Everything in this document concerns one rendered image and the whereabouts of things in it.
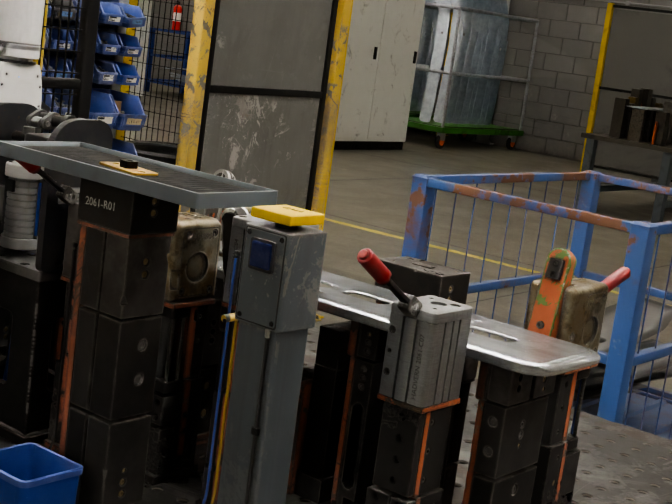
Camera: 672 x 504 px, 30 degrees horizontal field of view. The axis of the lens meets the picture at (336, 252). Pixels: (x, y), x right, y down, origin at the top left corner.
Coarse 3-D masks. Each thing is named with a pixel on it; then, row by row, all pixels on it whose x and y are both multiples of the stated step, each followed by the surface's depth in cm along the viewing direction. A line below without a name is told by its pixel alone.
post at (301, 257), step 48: (288, 240) 136; (240, 288) 141; (288, 288) 137; (240, 336) 142; (288, 336) 140; (240, 384) 142; (288, 384) 142; (240, 432) 143; (288, 432) 144; (240, 480) 143
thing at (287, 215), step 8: (256, 208) 139; (264, 208) 139; (272, 208) 140; (280, 208) 140; (288, 208) 141; (296, 208) 142; (256, 216) 139; (264, 216) 138; (272, 216) 138; (280, 216) 137; (288, 216) 136; (296, 216) 137; (304, 216) 138; (312, 216) 139; (320, 216) 140; (280, 224) 139; (288, 224) 136; (296, 224) 137; (304, 224) 138; (312, 224) 139
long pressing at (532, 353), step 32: (320, 288) 178; (352, 288) 180; (384, 288) 184; (352, 320) 166; (384, 320) 163; (480, 320) 171; (480, 352) 154; (512, 352) 155; (544, 352) 158; (576, 352) 160
